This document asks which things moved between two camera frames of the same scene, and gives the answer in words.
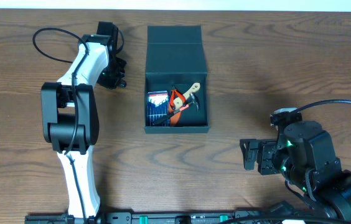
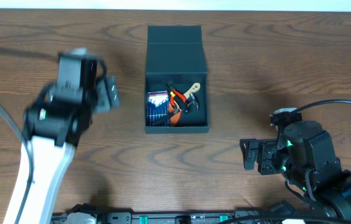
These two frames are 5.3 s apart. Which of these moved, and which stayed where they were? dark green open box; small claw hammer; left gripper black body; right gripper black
Moved: left gripper black body
Stayed: right gripper black; small claw hammer; dark green open box
